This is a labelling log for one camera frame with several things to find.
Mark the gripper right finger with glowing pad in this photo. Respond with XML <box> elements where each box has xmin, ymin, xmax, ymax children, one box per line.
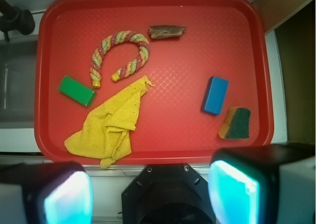
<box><xmin>208</xmin><ymin>143</ymin><xmax>316</xmax><ymax>224</ymax></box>

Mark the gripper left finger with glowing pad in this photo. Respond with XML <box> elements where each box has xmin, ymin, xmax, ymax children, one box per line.
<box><xmin>0</xmin><ymin>162</ymin><xmax>93</xmax><ymax>224</ymax></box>

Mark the blue rectangular block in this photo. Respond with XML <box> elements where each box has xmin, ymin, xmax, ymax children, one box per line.
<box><xmin>201</xmin><ymin>76</ymin><xmax>229</xmax><ymax>115</ymax></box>

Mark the green rectangular block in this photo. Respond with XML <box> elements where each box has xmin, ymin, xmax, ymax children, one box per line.
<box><xmin>58</xmin><ymin>76</ymin><xmax>96</xmax><ymax>107</ymax></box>

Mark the yellow sponge with green scourer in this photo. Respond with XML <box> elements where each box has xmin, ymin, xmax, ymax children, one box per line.
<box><xmin>218</xmin><ymin>107</ymin><xmax>251</xmax><ymax>139</ymax></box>

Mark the yellow knitted cloth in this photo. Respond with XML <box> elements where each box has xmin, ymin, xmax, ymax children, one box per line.
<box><xmin>64</xmin><ymin>76</ymin><xmax>153</xmax><ymax>169</ymax></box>

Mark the red plastic tray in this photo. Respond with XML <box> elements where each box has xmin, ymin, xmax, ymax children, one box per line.
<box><xmin>35</xmin><ymin>0</ymin><xmax>274</xmax><ymax>165</ymax></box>

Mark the brown bark wood piece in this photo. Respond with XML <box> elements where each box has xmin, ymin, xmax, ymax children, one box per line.
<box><xmin>148</xmin><ymin>25</ymin><xmax>187</xmax><ymax>40</ymax></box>

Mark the black faucet fixture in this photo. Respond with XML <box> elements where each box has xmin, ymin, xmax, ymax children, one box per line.
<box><xmin>0</xmin><ymin>0</ymin><xmax>35</xmax><ymax>43</ymax></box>

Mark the black octagonal mount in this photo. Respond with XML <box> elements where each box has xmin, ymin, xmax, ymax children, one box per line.
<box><xmin>121</xmin><ymin>164</ymin><xmax>216</xmax><ymax>224</ymax></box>

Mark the multicolour twisted rope toy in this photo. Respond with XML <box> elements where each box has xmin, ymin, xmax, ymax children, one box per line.
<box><xmin>89</xmin><ymin>30</ymin><xmax>150</xmax><ymax>89</ymax></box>

